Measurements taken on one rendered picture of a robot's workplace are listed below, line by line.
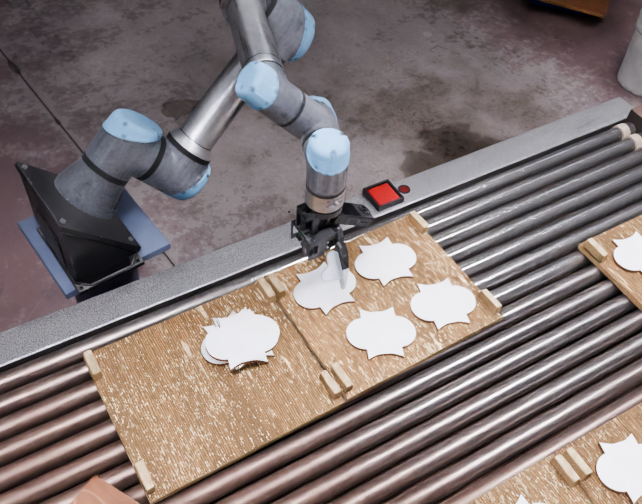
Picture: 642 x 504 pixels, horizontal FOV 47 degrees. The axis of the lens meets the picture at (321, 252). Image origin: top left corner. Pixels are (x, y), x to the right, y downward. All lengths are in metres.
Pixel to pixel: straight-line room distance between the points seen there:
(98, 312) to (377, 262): 0.62
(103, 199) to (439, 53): 2.63
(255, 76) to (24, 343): 0.75
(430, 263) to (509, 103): 2.16
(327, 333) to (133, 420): 0.43
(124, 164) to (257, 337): 0.49
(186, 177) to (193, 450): 0.64
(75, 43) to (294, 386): 2.87
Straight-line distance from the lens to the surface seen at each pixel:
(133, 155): 1.71
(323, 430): 1.49
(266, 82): 1.32
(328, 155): 1.30
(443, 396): 1.56
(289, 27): 1.70
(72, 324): 1.67
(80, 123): 3.58
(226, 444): 1.46
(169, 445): 1.47
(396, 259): 1.72
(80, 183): 1.73
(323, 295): 1.63
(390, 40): 4.09
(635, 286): 1.85
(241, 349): 1.52
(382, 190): 1.88
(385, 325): 1.60
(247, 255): 1.74
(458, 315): 1.65
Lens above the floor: 2.25
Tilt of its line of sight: 50 degrees down
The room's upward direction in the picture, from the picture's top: 5 degrees clockwise
